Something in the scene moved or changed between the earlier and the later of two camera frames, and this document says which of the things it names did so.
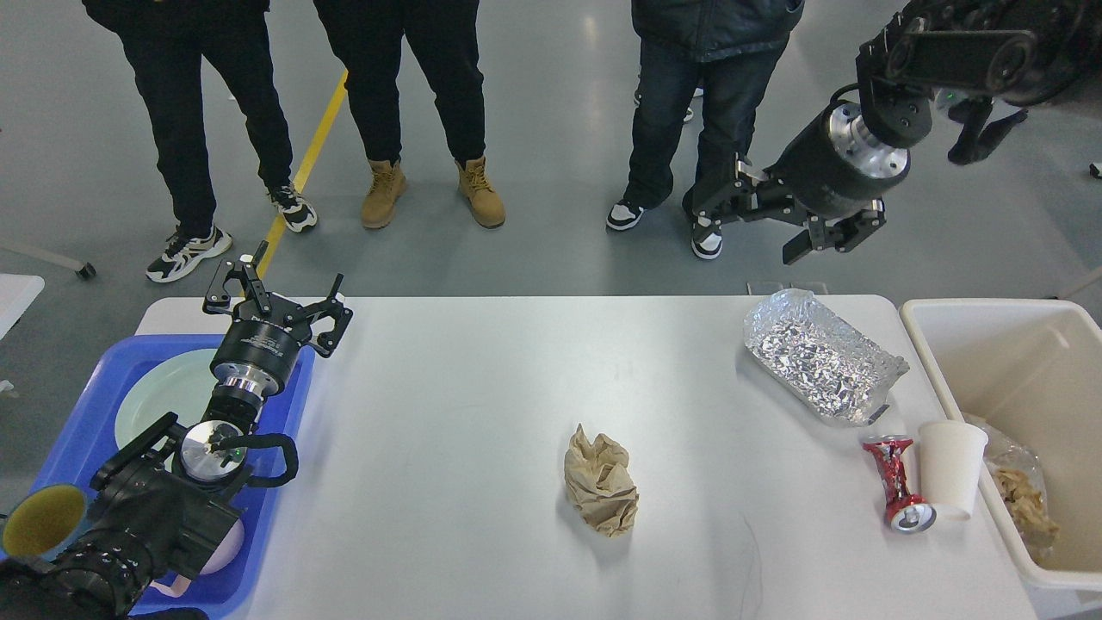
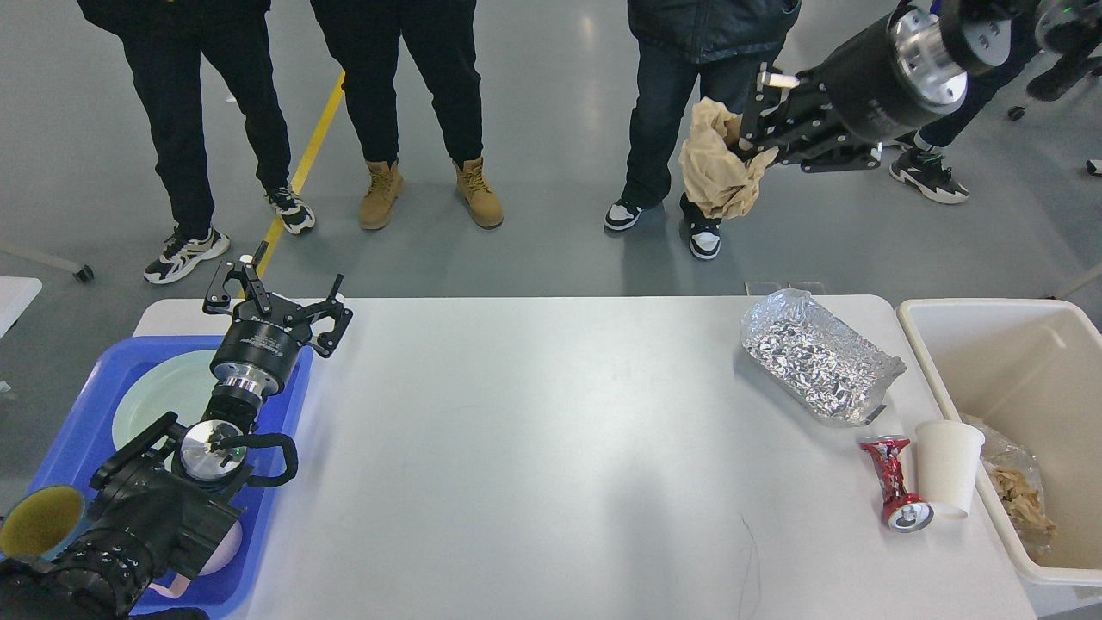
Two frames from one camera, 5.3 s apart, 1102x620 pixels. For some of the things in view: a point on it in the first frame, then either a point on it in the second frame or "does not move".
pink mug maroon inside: [225, 555] does not move
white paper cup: [950, 454] does not move
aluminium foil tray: [1019, 480] does not move
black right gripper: [834, 166] → [896, 77]
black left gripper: [257, 351] does not move
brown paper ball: [600, 483] → [722, 176]
